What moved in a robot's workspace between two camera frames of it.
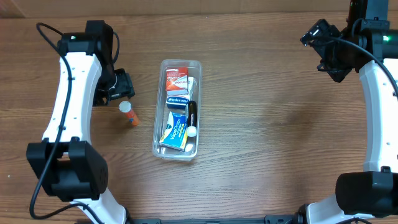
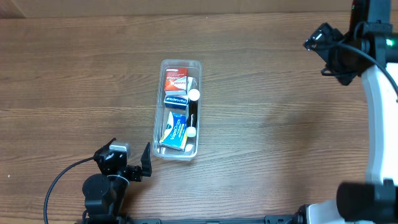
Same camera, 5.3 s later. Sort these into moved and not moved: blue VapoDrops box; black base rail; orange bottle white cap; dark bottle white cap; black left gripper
Moved: black left gripper; orange bottle white cap
Not moved: blue VapoDrops box; dark bottle white cap; black base rail
